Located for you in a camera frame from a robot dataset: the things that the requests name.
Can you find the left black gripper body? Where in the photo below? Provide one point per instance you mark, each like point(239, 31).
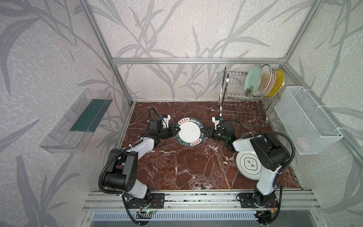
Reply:
point(169, 132)

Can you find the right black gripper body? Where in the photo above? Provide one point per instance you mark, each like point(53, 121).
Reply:
point(212, 133)

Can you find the green rimmed Chinese text plate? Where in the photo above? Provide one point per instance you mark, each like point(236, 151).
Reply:
point(191, 132)

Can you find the mint green flower plate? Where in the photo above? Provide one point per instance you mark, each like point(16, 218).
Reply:
point(252, 80)

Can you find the orange sunburst plate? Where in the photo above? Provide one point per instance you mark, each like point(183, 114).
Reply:
point(271, 83)
point(266, 72)

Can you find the yellow grid plate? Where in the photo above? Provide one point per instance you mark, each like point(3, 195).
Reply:
point(279, 82)

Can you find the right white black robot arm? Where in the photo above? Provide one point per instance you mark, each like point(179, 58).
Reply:
point(274, 150)

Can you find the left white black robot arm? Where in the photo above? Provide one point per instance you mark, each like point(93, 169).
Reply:
point(119, 176)

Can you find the steel two-tier dish rack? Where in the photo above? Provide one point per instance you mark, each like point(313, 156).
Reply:
point(233, 104)

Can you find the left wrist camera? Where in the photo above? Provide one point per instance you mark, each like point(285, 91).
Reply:
point(165, 120)

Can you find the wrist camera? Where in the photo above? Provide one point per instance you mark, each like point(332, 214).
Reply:
point(216, 122)
point(165, 120)

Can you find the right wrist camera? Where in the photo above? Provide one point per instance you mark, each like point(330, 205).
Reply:
point(216, 122)

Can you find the clear plastic wall tray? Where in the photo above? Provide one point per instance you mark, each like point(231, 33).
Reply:
point(75, 129)

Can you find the white wire mesh basket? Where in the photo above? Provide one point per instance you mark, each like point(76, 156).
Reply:
point(307, 124)

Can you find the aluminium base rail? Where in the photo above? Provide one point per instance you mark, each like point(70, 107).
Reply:
point(202, 200)

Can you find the aluminium cage frame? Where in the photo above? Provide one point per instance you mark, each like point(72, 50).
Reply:
point(326, 54)

